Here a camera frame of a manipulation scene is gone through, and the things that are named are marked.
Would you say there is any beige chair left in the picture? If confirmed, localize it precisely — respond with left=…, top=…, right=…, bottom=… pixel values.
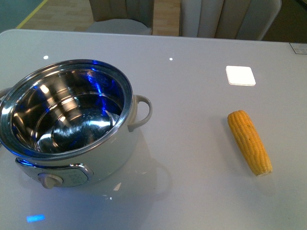
left=85, top=0, right=154, bottom=35

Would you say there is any beige chair right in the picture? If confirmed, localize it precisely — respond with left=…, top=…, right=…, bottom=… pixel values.
left=180, top=0, right=282, bottom=41

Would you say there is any yellow corn cob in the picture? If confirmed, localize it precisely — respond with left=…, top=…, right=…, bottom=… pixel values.
left=227, top=110, right=272, bottom=176

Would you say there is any label sticker on table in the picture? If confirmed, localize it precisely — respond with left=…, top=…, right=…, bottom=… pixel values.
left=289, top=43, right=307, bottom=55

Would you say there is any beige chair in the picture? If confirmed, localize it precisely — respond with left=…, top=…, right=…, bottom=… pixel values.
left=180, top=0, right=282, bottom=41
left=85, top=0, right=154, bottom=35

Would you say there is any white electric cooking pot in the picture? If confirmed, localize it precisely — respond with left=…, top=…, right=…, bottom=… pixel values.
left=0, top=59, right=153, bottom=189

